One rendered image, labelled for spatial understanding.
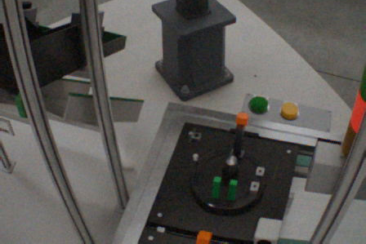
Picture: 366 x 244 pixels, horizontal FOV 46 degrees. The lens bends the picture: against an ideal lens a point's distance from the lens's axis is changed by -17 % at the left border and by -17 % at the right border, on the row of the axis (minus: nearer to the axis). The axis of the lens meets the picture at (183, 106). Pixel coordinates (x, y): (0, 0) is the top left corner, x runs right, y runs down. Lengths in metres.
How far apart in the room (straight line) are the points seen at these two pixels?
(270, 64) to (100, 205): 0.59
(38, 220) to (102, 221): 0.15
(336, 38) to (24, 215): 2.33
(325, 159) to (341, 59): 2.19
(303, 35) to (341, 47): 0.26
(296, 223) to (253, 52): 0.58
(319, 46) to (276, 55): 1.50
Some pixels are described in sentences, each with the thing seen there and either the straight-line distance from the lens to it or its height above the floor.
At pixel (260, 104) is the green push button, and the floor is 0.97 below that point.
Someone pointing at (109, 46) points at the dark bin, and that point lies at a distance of 0.79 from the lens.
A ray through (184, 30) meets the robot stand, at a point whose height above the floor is 1.06.
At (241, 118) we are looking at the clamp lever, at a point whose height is 1.07.
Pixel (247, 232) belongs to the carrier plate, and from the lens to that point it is 0.85.
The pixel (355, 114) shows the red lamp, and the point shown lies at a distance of 0.55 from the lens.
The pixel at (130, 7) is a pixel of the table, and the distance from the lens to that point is 1.52.
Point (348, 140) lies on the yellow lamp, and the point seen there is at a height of 1.29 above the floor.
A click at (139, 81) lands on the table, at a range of 1.25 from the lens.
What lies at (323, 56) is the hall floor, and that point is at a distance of 2.77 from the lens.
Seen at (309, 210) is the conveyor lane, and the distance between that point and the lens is 0.95.
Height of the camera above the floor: 1.71
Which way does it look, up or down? 46 degrees down
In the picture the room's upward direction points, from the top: 2 degrees counter-clockwise
